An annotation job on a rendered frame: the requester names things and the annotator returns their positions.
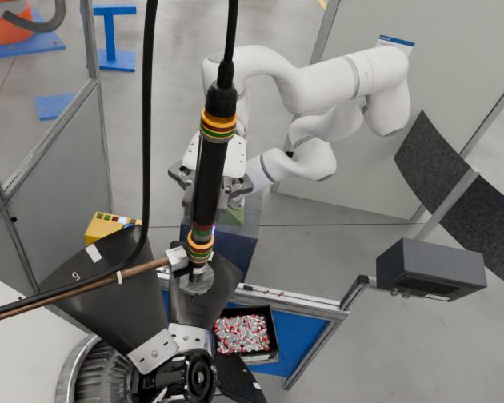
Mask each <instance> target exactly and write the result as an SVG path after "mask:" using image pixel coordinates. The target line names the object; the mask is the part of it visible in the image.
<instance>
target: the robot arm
mask: <svg viewBox="0 0 504 403"><path fill-rule="evenodd" d="M224 51H225V50H221V51H218V52H215V53H213V54H210V55H208V56H207V57H205V59H204V60H203V61H202V66H201V73H202V84H203V89H204V94H205V103H206V96H207V90H208V88H209V87H210V85H211V83H212V82H213V81H214V80H217V75H218V66H219V64H220V62H221V60H222V59H223V58H224ZM233 61H234V79H233V83H234V84H235V86H236V89H237V91H238V100H237V105H236V106H237V109H236V114H237V115H238V120H237V125H236V129H235V133H234V137H233V139H232V140H230V141H229V144H228V148H227V153H226V161H225V165H224V170H223V175H222V183H221V188H220V192H219V197H218V204H217V208H216V213H215V217H214V220H215V221H219V218H220V214H224V215H225V213H226V206H228V207H230V208H231V209H233V210H239V209H241V208H242V207H243V205H244V197H246V196H248V195H250V194H252V193H255V192H257V191H259V190H261V189H263V188H266V187H267V186H270V185H272V184H274V183H275V182H279V181H281V180H282V179H285V178H292V177H294V178H303V179H306V180H310V181H314V182H320V181H325V180H326V179H328V178H330V177H331V176H332V175H333V174H334V172H335V170H336V168H337V162H336V159H335V156H334V153H333V151H332V149H331V147H330V143H329V142H340V141H342V140H344V139H346V138H348V137H349V136H350V135H351V134H353V133H354V132H355V131H357V130H358V128H359V127H360V126H361V124H362V122H363V119H365V121H366V124H367V125H368V127H369V128H370V130H371V131H372V132H373V133H375V134H377V135H378V136H381V137H389V136H392V135H395V134H397V133H398V132H400V131H402V129H403V128H404V127H405V125H406V123H407V122H408V119H409V116H410V94H409V89H408V84H407V72H408V67H409V62H408V58H407V56H406V54H405V53H404V52H403V51H402V50H400V49H399V48H396V47H394V46H378V47H374V48H371V49H368V50H362V51H358V52H356V53H352V54H347V55H344V56H341V57H338V58H333V59H330V60H327V61H324V62H319V63H316V64H313V65H310V66H305V67H302V68H297V67H294V66H292V65H291V64H290V63H289V62H288V61H287V60H286V59H285V58H284V57H283V56H281V55H280V54H278V53H277V52H275V51H274V50H272V49H269V48H267V47H264V46H258V45H248V46H239V47H235V48H234V54H233ZM259 74H267V75H270V76H271V77H273V79H274V80H275V82H276V85H277V87H278V91H279V93H280V96H281V99H282V103H283V105H284V106H285V108H286V109H287V110H288V111H289V112H291V113H292V114H304V113H307V112H310V111H314V110H318V109H321V108H324V107H327V106H332V105H334V106H333V107H332V108H331V109H329V110H328V111H327V112H326V113H325V114H323V115H322V116H314V115H312V116H304V117H302V118H297V119H296V120H294V121H293V122H292V123H291V124H290V128H289V137H290V141H291V144H292V146H293V147H294V151H295V153H296V155H297V158H298V161H297V162H294V161H292V160H291V159H290V158H289V157H288V156H287V155H286V154H285V153H284V152H283V151H282V150H280V149H279V148H273V149H270V150H267V151H265V152H263V153H262V154H259V155H258V156H256V157H254V158H251V159H250V160H248V161H246V143H247V140H246V139H245V137H246V131H247V126H248V121H249V116H250V108H251V103H252V98H253V95H252V91H251V88H250V87H249V85H248V84H247V83H246V82H245V80H246V79H247V78H248V77H251V76H254V75H259ZM199 133H200V132H199V130H198V132H197V133H196V134H195V135H194V136H193V138H192V139H191V141H190V144H189V145H188V147H187V149H186V152H185V153H184V156H183V159H182V160H180V161H178V162H176V163H174V164H173V165H172V166H170V167H168V175H169V176H170V177H171V178H173V179H174V180H176V181H177V182H178V184H179V185H180V186H181V187H182V188H183V189H184V191H185V193H184V196H183V199H182V206H183V207H186V211H185V215H186V216H189V215H190V212H191V207H192V200H193V192H194V178H195V170H196V162H197V155H198V140H199V137H198V135H199Z"/></svg>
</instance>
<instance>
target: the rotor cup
mask: <svg viewBox="0 0 504 403"><path fill-rule="evenodd" d="M176 357H185V358H184V360H179V361H172V360H173V358H176ZM200 372H201V373H202V374H203V382H202V383H199V382H198V379H197V376H198V373H200ZM165 384H167V391H166V394H165V395H164V397H163V399H162V400H161V402H160V403H211V402H212V400H213V398H214V395H215V391H216V387H217V372H216V367H215V364H214V360H213V358H212V356H211V355H210V354H209V353H208V352H207V351H206V350H205V349H202V348H193V349H184V350H179V351H178V352H177V353H176V354H175V355H174V356H172V357H171V358H169V359H168V360H166V361H165V362H163V363H162V364H160V365H159V366H158V367H157V368H155V369H153V370H152V371H151V372H149V373H148V374H145V375H143V374H141V373H140V372H139V371H138V369H137V368H136V367H135V369H134V375H133V379H132V394H133V399H134V403H145V402H146V401H147V402H148V403H150V401H151V400H152V399H153V398H154V397H155V396H156V395H157V393H158V392H159V391H160V390H161V389H162V388H163V387H164V386H165ZM176 395H183V396H184V398H180V399H171V396H176Z"/></svg>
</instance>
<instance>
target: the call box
mask: <svg viewBox="0 0 504 403"><path fill-rule="evenodd" d="M98 213H99V212H96V214H95V215H94V217H93V219H92V221H91V223H90V225H89V227H88V229H87V231H86V233H85V239H86V246H88V245H90V244H91V243H93V242H95V241H97V240H98V239H100V238H102V237H105V236H106V235H108V234H111V233H113V232H115V231H118V230H120V229H123V227H124V226H125V225H126V224H130V220H131V218H128V217H122V218H125V219H126V221H125V223H120V222H119V220H120V218H121V217H120V216H116V215H112V214H108V213H102V214H104V215H103V217H102V219H99V218H96V217H97V215H98ZM106 215H110V216H111V218H110V220H109V221H107V220H104V217H105V216H106ZM113 216H115V217H118V221H117V222H116V221H111V219H112V217H113Z"/></svg>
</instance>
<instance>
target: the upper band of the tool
mask: <svg viewBox="0 0 504 403"><path fill-rule="evenodd" d="M211 116H212V115H210V114H208V113H207V112H206V110H205V107H204V108H203V109H202V119H203V120H204V121H205V122H206V123H208V124H209V125H211V126H215V127H220V128H226V127H230V126H233V125H234V124H235V123H236V121H237V119H238V115H237V114H236V113H235V115H234V116H232V117H233V118H232V117H230V118H226V119H225V118H217V117H211ZM227 119H228V120H227ZM221 122H222V123H221ZM223 123H224V124H223ZM204 127H205V126H204ZM205 128H206V127H205ZM206 129H207V128H206ZM208 130H209V129H208ZM210 131H212V132H215V131H213V130H210ZM231 131H232V130H231ZM202 132H203V131H202ZM228 132H230V131H228ZM228 132H215V133H221V134H223V133H228ZM203 133H204V132H203ZM204 134H206V133H204ZM206 135H208V134H206ZM232 135H233V134H232ZM232 135H230V136H232ZM208 136H210V135H208ZM230 136H229V137H230ZM210 137H212V136H210ZM212 138H215V137H212ZM226 138H228V137H226Z"/></svg>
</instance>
